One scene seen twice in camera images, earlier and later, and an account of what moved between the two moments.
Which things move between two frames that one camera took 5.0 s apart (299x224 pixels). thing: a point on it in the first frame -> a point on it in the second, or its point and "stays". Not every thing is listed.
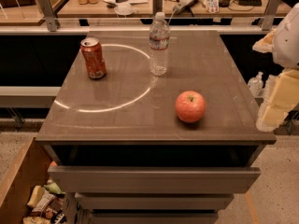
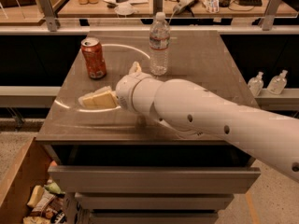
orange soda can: (92, 51) stays
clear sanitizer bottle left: (256, 84) stays
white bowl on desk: (123, 9) stays
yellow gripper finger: (264, 45) -> (135, 68)
